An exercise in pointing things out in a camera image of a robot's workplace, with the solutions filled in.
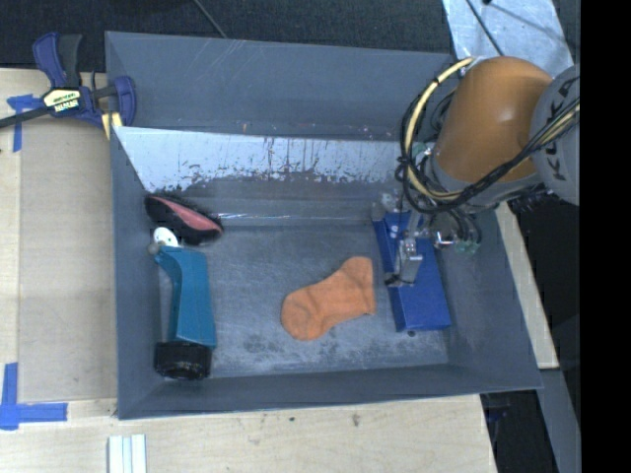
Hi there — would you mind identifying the teal tool with black cap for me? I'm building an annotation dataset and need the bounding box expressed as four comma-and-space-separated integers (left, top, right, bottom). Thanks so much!
147, 226, 219, 381

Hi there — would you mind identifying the orange sock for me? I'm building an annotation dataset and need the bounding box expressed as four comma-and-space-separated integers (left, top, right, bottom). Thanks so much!
280, 255, 378, 342

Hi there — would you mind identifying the grey metal bin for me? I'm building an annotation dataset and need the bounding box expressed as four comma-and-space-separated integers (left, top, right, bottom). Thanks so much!
104, 31, 544, 421

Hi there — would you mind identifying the blue flat box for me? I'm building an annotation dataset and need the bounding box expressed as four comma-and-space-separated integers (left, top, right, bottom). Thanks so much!
371, 211, 453, 334

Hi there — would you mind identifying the pale wood board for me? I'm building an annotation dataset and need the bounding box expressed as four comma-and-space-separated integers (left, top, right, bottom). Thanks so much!
17, 70, 120, 404

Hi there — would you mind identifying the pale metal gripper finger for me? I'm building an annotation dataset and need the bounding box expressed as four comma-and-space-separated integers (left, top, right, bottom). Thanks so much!
397, 237, 425, 286

